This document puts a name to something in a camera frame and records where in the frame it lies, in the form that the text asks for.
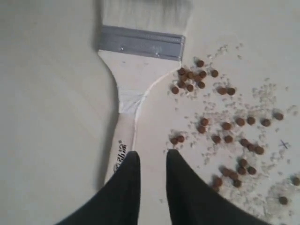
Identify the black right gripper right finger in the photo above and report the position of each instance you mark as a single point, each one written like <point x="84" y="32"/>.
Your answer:
<point x="192" y="202"/>

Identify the white wide paint brush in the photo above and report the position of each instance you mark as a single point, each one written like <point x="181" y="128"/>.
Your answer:
<point x="141" y="41"/>

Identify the scattered brown pellets and rice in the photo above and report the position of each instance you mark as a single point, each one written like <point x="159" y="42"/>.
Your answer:
<point x="236" y="122"/>

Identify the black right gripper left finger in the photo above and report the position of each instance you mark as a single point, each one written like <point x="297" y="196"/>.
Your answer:
<point x="118" y="201"/>

